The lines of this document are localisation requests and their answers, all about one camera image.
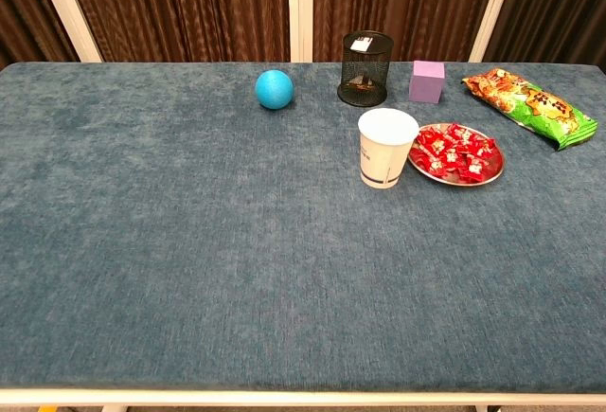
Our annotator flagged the steel bowl with candies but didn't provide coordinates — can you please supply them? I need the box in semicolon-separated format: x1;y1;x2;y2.
407;122;507;188

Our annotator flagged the black cylindrical can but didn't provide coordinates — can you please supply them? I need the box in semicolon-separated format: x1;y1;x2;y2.
336;30;395;107

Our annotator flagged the blue velvet table cloth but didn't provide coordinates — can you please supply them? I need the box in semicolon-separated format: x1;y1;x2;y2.
0;61;606;394

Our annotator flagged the brown curtain panel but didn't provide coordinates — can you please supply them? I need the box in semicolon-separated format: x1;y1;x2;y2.
61;0;291;63
0;0;80;70
312;0;503;63
482;0;606;72

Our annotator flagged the white table frame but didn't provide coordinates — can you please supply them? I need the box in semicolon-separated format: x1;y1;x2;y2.
0;385;606;412

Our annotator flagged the white paper cup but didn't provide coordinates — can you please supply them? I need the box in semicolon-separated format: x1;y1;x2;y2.
357;107;420;190

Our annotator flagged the green orange snack bag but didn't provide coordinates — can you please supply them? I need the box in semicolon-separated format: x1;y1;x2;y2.
461;67;599;152

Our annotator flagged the blue ball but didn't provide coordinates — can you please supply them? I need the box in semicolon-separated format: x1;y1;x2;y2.
255;69;295;111

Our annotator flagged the white partition post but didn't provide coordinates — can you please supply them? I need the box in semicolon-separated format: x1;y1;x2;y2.
286;0;301;63
299;0;314;63
30;0;103;63
468;0;520;63

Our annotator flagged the purple cube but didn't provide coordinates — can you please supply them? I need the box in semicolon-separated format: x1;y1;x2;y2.
408;60;446;103

